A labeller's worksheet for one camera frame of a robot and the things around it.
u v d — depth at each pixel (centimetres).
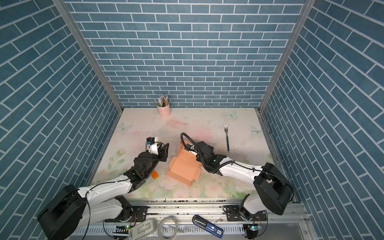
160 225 69
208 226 67
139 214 74
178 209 77
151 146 69
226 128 108
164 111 111
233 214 74
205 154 65
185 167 90
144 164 62
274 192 43
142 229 68
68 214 41
